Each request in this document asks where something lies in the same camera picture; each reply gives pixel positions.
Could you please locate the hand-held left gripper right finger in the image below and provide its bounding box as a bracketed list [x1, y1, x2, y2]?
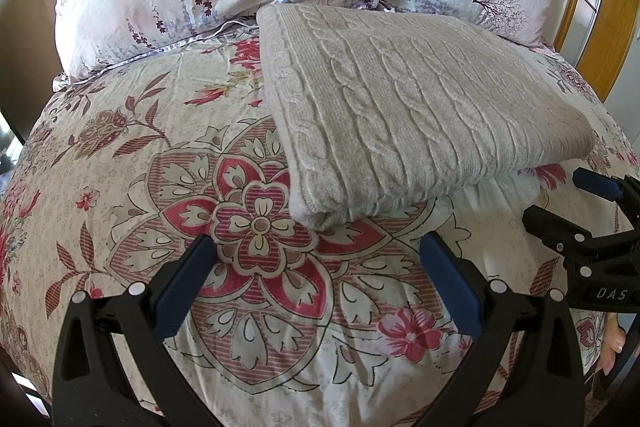
[419, 232, 586, 427]

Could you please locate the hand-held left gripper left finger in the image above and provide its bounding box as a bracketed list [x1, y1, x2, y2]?
[51, 234, 218, 427]

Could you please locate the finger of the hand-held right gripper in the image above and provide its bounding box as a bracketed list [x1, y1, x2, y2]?
[572, 166, 640, 208]
[522, 205, 601, 259]

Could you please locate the grey cable-knit blanket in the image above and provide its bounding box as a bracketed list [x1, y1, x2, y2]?
[255, 3, 596, 230]

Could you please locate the person's right hand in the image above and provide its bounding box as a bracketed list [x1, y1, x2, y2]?
[597, 313, 629, 376]

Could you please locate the cream floral bedspread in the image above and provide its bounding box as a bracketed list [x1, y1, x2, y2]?
[0, 24, 640, 427]

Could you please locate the wooden wardrobe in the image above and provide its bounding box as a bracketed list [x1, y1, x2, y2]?
[550, 0, 640, 104]

